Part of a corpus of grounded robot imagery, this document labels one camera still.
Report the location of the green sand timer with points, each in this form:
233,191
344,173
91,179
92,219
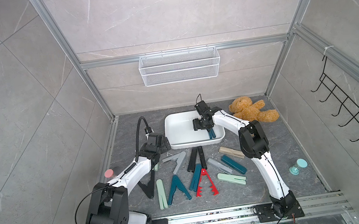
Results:
298,166

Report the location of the pink sand timer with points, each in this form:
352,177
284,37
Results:
109,174

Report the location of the grey closed pliers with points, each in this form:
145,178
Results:
220,166

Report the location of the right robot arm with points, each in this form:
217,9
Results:
254,145

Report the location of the dark teal pliers floor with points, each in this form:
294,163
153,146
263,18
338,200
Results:
233,164

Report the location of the beige wooden pliers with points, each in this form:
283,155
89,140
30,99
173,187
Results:
231,152

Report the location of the black wall hook rack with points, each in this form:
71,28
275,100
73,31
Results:
347,105

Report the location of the aluminium frame rail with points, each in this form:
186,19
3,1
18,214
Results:
49,21

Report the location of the grey open pliers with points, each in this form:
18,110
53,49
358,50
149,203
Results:
178,158

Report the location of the teal open pliers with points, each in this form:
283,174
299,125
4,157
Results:
177,185

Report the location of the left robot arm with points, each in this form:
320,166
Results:
109,201

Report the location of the white wire mesh basket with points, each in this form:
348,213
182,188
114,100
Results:
179,66

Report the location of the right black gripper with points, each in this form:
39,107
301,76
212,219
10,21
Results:
197,125

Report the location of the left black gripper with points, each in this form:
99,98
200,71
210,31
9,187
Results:
164,148

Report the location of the teal closed pliers centre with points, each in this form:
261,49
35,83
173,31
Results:
195,179

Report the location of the brown teddy bear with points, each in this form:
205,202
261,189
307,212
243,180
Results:
244,108

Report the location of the white storage box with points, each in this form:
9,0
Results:
181,135

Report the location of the red open pliers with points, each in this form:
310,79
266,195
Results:
204,183

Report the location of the dark teal pliers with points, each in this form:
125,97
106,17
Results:
211,133

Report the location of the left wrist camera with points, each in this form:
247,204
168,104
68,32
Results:
148,130

